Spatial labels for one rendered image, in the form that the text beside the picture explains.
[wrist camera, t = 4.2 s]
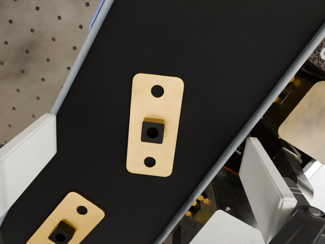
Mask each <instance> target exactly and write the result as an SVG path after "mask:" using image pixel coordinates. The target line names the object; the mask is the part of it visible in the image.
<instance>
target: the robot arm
mask: <svg viewBox="0 0 325 244"><path fill-rule="evenodd" d="M56 152H57V136H56V115H55V114H54V113H45V114H44V115H43V116H41V117H40V118H39V119H38V120H36V121H35V122H34V123H33V124H31V125H30V126H29V127H27V128H26V129H25V130H24V131H22V132H21V133H20V134H18V135H17V136H16V137H15V138H13V139H12V140H11V141H9V142H8V143H7V144H1V145H0V217H2V216H3V215H4V214H5V213H6V212H7V211H8V210H9V208H10V207H11V206H12V205H13V204H14V202H15V201H16V200H17V199H18V198H19V196H20V195H21V194H22V193H23V192H24V190H25V189H26V188H27V187H28V186H29V184H30V183H31V182H32V181H33V180H34V179H35V177H36V176H37V175H38V174H39V173H40V171H41V170H42V169H43V168H44V167H45V166H46V164H47V163H48V162H49V161H50V160H51V158H52V157H53V156H54V155H55V154H56ZM239 176H240V179H241V182H242V184H243V187H244V190H245V192H246V195H247V198H248V200H249V203H250V205H251V208H252V211H253V214H254V216H255V219H256V222H257V224H258V227H259V229H260V232H261V235H262V237H263V239H264V242H265V244H325V213H324V212H323V211H322V210H320V209H318V208H316V207H313V206H311V205H310V204H309V202H308V201H307V199H306V198H305V196H304V195H303V194H302V192H301V191H300V189H299V188H298V186H297V185H296V183H295V182H293V181H292V180H291V179H289V178H285V177H282V176H281V175H280V173H279V172H278V170H277V169H276V167H275V165H274V164H273V162H272V161H271V159H270V157H269V156H268V154H267V153H266V151H265V150H264V148H263V146H262V145H261V143H260V141H259V140H258V139H257V138H256V137H249V138H247V141H246V145H245V149H244V153H243V157H242V161H241V166H240V170H239Z"/></svg>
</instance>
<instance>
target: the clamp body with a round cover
mask: <svg viewBox="0 0 325 244"><path fill-rule="evenodd" d="M263 117H264V119H265V120H266V121H267V122H268V123H269V125H270V126H271V127H272V128H273V130H274V131H275V132H276V133H277V134H278V135H277V137H278V138H280V139H283V140H285V141H286V142H288V143H289V144H291V145H293V146H294V147H296V148H298V149H299V150H301V151H302V152H304V153H305V154H307V155H309V156H310V157H312V158H313V159H315V160H317V161H318V162H320V164H322V165H325V78H324V79H321V78H319V77H317V76H314V75H313V74H311V73H309V72H307V71H305V70H302V69H299V70H298V71H297V73H296V74H295V75H294V76H293V78H292V79H291V80H290V81H289V83H288V84H287V85H286V87H285V88H284V89H283V90H282V92H281V93H280V94H279V96H278V97H277V98H276V99H275V101H274V102H273V103H272V104H271V106H270V107H269V108H268V109H267V111H266V112H265V113H264V115H263Z"/></svg>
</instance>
